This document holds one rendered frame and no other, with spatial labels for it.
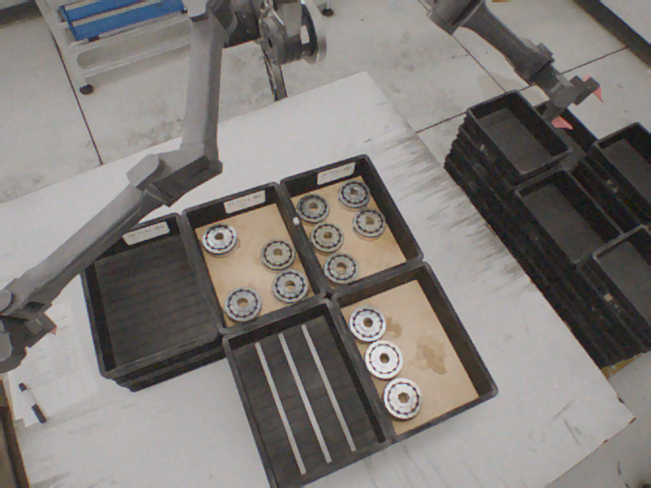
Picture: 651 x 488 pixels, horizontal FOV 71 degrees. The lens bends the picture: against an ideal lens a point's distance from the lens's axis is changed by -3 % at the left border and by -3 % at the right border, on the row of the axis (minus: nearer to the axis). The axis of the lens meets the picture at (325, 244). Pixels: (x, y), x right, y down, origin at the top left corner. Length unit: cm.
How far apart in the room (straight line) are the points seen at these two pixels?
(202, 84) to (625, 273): 176
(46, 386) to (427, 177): 141
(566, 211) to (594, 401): 97
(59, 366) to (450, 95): 255
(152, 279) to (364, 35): 244
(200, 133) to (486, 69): 269
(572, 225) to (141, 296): 179
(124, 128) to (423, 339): 216
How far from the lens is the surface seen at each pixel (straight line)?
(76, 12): 295
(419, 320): 137
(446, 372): 135
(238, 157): 177
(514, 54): 117
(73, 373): 156
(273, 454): 127
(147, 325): 139
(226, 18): 110
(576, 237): 229
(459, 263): 163
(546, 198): 234
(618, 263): 218
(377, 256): 142
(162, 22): 306
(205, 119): 92
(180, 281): 141
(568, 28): 400
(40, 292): 102
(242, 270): 139
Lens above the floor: 209
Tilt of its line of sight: 63 degrees down
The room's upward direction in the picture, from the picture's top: 7 degrees clockwise
